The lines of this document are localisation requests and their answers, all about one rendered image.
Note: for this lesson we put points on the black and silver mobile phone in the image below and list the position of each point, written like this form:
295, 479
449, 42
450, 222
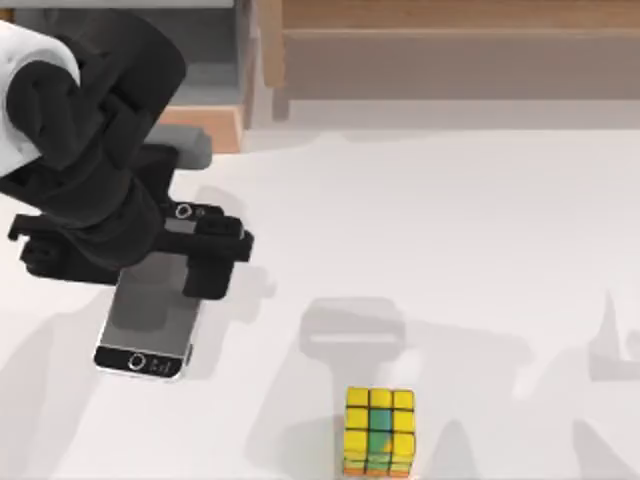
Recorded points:
150, 320

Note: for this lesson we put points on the pale grey rounded box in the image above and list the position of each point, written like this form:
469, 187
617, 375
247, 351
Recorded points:
192, 147

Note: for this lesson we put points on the pale wooden drawer front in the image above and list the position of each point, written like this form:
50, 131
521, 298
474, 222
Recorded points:
210, 125

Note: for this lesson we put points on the yellow and green puzzle cube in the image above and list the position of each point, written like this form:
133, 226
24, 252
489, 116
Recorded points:
380, 430

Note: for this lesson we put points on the wooden open shelf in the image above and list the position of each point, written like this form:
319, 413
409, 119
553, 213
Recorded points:
450, 45

